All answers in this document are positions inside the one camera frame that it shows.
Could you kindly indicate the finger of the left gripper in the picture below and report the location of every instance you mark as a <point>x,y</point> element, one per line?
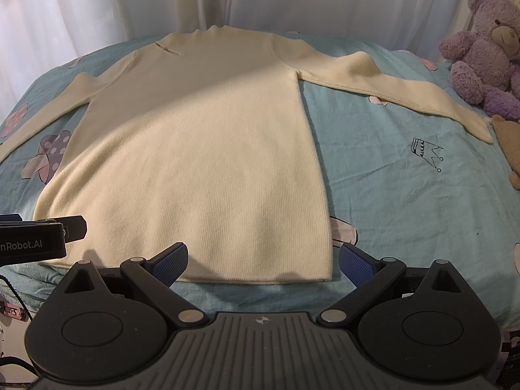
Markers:
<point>74,227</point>

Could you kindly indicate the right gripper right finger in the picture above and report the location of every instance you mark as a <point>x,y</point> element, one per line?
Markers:
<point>374,280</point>

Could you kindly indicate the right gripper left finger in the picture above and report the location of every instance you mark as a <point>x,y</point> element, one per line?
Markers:
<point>151,280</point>

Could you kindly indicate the cream knit sweater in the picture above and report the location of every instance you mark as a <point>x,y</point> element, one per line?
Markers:
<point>202,138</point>

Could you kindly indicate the teal mushroom print bedsheet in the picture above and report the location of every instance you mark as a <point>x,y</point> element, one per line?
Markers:
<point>415,187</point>

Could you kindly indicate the tan plush toy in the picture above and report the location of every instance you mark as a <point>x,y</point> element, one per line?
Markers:
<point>508,134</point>

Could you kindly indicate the purple teddy bear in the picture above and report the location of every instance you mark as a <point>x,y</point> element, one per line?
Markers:
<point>485,61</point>

